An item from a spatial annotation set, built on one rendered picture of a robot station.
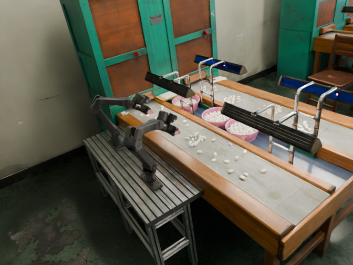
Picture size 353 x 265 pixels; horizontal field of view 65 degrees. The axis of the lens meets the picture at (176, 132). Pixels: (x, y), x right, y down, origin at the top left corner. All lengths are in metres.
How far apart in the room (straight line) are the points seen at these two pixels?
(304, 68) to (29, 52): 3.66
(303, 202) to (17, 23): 2.84
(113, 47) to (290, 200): 1.82
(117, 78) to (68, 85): 0.90
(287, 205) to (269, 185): 0.17
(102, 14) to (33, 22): 0.93
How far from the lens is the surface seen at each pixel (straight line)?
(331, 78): 3.91
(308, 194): 1.68
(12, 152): 3.52
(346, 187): 1.80
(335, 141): 2.13
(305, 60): 4.61
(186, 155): 1.89
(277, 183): 1.71
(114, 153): 2.25
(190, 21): 2.94
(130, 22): 2.58
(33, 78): 3.27
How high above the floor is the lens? 1.88
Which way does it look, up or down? 31 degrees down
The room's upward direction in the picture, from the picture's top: 9 degrees counter-clockwise
